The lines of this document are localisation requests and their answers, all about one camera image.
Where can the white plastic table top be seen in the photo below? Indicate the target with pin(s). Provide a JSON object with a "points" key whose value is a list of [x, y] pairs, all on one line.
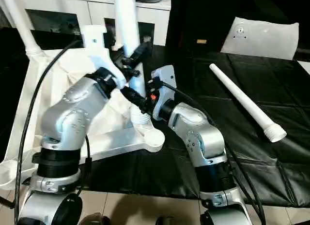
{"points": [[116, 140]]}

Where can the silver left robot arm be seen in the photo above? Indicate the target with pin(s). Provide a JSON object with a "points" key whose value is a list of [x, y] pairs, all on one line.
{"points": [[70, 113]]}

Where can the black cabinet with gold label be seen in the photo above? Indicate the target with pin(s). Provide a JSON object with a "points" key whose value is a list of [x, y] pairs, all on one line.
{"points": [[193, 17]]}

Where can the white cabinet with glass doors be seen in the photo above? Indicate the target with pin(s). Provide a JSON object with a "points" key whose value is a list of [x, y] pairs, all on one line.
{"points": [[60, 4]]}

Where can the black work mat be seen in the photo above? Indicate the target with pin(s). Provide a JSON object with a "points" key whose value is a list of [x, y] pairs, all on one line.
{"points": [[254, 77]]}

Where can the dark brown rounded object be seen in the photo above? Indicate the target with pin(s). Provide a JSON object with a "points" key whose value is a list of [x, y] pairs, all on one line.
{"points": [[97, 220], [167, 221]]}

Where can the grey curtain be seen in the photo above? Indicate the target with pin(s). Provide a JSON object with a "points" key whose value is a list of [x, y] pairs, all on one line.
{"points": [[6, 17]]}

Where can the white flat board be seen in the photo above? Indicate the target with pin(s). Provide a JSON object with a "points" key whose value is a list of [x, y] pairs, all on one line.
{"points": [[305, 66]]}

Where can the black metal rod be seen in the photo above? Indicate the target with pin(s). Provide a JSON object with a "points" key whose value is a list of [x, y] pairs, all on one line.
{"points": [[6, 203]]}

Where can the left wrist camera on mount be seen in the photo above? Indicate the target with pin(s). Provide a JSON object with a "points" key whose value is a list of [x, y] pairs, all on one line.
{"points": [[97, 48]]}

